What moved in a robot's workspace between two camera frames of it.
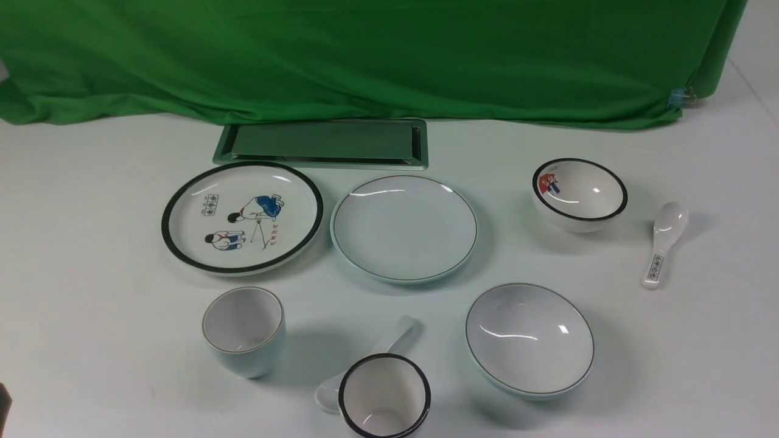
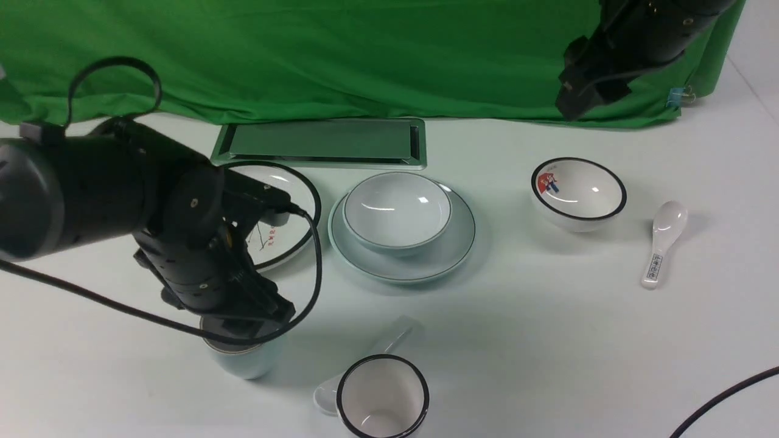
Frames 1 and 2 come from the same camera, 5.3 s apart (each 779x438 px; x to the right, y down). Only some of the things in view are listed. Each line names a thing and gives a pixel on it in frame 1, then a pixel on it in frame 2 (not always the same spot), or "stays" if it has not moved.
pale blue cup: [245, 327] stays
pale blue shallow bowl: [529, 340] → [396, 213]
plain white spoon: [327, 395] stays
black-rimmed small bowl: [577, 194] stays
